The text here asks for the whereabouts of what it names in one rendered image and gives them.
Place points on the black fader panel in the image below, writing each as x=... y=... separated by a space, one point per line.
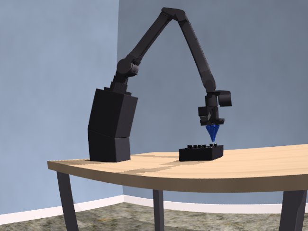
x=201 y=152

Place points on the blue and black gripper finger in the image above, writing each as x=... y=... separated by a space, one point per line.
x=214 y=129
x=208 y=127

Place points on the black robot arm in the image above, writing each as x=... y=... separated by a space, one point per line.
x=128 y=67

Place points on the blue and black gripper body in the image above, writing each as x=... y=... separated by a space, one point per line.
x=213 y=121

